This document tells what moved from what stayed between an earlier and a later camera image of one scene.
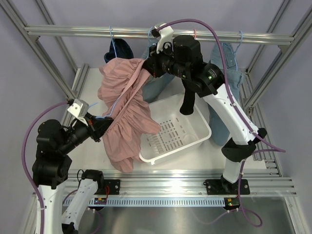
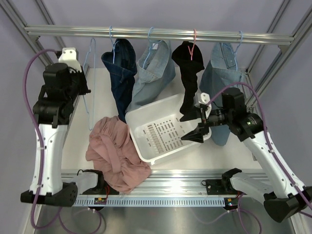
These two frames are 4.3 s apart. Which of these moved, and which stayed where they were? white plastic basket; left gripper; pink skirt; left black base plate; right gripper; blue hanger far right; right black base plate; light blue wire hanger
Moved: pink skirt; left gripper; right gripper; light blue wire hanger
Stayed: blue hanger far right; left black base plate; white plastic basket; right black base plate
